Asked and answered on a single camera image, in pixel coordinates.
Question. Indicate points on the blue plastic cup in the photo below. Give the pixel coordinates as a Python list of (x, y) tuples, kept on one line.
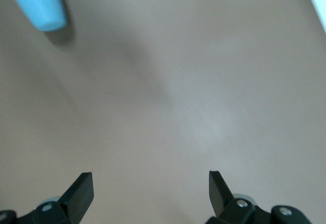
[(38, 2)]

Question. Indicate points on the brown table mat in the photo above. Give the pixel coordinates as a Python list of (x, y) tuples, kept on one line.
[(163, 94)]

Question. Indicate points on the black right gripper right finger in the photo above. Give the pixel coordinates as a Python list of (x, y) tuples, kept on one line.
[(219, 196)]

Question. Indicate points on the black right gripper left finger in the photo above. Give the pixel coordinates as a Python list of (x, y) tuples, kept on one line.
[(79, 196)]

